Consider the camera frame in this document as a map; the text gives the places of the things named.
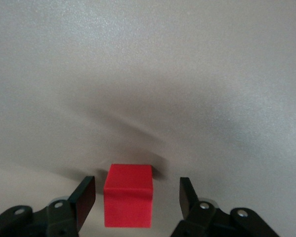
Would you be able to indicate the red cube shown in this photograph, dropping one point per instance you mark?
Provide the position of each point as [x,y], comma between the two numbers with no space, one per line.
[128,195]

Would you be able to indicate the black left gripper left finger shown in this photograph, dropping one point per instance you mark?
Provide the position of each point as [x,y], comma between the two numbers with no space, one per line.
[71,209]

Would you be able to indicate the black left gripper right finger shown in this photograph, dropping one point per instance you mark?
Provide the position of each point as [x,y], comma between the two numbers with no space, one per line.
[212,214]

